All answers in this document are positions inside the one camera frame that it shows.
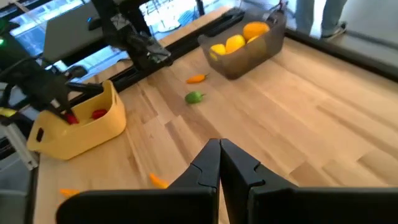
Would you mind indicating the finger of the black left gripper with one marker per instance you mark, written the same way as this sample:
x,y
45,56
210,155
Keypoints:
x,y
68,112
57,110

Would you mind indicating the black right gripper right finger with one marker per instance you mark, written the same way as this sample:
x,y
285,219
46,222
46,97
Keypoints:
x,y
280,205

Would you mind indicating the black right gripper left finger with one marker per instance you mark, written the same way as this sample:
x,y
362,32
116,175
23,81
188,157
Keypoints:
x,y
174,205

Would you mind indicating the red mini bell pepper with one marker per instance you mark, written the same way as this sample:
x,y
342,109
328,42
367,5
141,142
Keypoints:
x,y
99,114
72,119

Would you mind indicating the yellow plastic basket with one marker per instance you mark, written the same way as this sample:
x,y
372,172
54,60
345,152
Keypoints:
x,y
93,137

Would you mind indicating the green mini bell pepper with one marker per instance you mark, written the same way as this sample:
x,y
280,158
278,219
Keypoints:
x,y
193,97

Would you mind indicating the yellow mango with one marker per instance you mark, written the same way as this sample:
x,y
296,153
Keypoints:
x,y
235,43
218,49

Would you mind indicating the orange mango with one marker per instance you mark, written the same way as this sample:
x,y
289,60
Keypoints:
x,y
255,29

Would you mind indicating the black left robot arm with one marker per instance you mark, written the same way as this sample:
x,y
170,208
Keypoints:
x,y
133,37

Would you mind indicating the yellow tape tag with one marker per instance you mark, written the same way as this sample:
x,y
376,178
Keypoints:
x,y
7,112

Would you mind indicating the dark grey desk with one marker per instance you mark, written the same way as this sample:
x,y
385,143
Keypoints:
x,y
71,34

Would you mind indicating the grey translucent plastic bin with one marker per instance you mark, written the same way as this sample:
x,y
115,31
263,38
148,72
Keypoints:
x,y
245,65

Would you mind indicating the person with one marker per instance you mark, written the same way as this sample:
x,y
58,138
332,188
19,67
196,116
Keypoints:
x,y
332,15

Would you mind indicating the silver metal bracket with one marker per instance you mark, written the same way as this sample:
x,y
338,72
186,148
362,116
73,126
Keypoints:
x,y
18,146

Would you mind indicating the black aluminium table frame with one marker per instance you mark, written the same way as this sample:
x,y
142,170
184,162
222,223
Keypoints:
x,y
199,36

